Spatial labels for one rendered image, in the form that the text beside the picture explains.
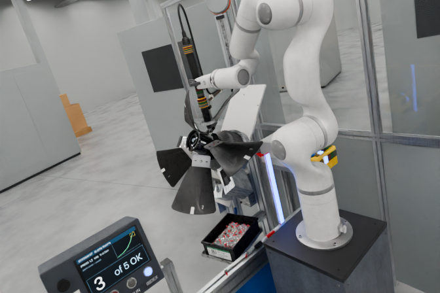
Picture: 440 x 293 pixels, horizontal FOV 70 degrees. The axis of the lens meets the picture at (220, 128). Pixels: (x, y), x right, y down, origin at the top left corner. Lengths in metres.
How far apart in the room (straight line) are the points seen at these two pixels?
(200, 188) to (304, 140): 0.72
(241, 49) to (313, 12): 0.31
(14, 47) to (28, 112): 7.68
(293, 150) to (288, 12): 0.37
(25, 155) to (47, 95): 1.26
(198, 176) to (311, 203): 0.65
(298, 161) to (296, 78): 0.24
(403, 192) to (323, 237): 0.86
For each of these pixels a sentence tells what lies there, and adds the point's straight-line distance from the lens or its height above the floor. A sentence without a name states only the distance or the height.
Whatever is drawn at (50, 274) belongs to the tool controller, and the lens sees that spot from 0.91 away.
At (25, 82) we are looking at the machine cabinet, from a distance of 7.09.
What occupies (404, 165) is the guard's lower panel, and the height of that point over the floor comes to 0.84.
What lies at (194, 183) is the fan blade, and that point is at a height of 1.04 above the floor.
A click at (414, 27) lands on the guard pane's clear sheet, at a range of 1.62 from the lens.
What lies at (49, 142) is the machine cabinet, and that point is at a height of 0.50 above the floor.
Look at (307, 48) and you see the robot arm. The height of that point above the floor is 1.58.
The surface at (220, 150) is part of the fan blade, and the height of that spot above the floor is 1.18.
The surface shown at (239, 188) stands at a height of 0.98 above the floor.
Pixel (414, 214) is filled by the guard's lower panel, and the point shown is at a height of 0.56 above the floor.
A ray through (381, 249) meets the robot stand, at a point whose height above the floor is 0.87.
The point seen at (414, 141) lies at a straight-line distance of 1.75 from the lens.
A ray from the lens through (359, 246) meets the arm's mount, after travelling 1.14.
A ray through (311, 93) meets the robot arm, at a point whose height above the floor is 1.46.
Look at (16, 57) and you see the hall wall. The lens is 14.43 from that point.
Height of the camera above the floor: 1.67
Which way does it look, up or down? 16 degrees down
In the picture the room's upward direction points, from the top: 15 degrees counter-clockwise
